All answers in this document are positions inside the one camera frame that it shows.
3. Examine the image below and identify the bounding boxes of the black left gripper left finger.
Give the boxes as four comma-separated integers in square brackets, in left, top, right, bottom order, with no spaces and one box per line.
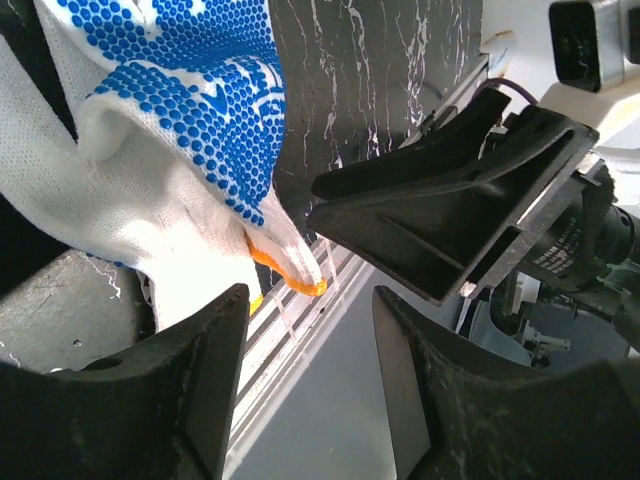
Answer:
[1,284,249,479]

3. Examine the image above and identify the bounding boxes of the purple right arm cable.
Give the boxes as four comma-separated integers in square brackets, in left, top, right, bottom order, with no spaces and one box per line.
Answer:
[472,77,540,107]

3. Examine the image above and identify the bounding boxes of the aluminium front rail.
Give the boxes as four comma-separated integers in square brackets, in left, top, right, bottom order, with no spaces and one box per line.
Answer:
[222,236,373,479]

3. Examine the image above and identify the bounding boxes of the white glove orange cuff top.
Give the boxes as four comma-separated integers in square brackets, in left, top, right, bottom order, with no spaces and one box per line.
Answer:
[1,1,327,330]

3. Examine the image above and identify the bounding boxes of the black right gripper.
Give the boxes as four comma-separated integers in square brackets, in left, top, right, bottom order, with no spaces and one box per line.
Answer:
[308,107,639,320]

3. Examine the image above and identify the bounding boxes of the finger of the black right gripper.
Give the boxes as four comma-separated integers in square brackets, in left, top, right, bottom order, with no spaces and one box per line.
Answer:
[311,88,511,200]

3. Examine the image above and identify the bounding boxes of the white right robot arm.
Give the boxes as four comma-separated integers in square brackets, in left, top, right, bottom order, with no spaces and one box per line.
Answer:
[308,1,639,322]

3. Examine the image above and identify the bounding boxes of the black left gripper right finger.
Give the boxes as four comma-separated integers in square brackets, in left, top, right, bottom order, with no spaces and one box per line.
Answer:
[372,286,639,479]

